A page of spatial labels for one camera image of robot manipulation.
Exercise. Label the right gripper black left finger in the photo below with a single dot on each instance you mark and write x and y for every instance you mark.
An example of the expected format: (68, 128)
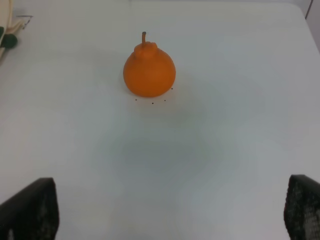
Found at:
(32, 213)

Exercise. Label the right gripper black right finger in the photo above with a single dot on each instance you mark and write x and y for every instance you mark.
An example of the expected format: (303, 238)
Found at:
(302, 208)

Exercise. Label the cream linen bag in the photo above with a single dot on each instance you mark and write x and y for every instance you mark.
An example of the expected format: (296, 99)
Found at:
(11, 23)

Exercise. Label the orange fruit with stem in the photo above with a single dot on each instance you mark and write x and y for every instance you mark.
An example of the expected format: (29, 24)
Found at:
(149, 71)

